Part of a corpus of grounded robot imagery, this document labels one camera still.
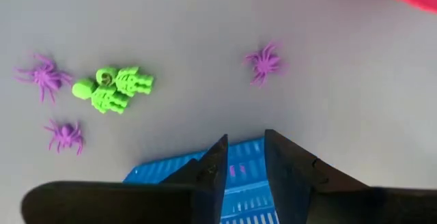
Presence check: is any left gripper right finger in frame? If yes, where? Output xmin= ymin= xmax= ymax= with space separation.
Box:
xmin=264 ymin=128 xmax=369 ymax=224

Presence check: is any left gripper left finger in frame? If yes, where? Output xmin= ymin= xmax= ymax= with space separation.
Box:
xmin=160 ymin=133 xmax=229 ymax=224

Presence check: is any blue plastic basket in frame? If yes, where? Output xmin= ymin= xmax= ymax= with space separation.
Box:
xmin=122 ymin=137 xmax=279 ymax=224

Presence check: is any purple plastic spider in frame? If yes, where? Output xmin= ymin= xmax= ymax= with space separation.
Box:
xmin=43 ymin=118 xmax=85 ymax=156
xmin=13 ymin=53 xmax=74 ymax=104
xmin=242 ymin=41 xmax=286 ymax=88

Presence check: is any grey-blue table mat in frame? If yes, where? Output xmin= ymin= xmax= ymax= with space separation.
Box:
xmin=0 ymin=0 xmax=437 ymax=224

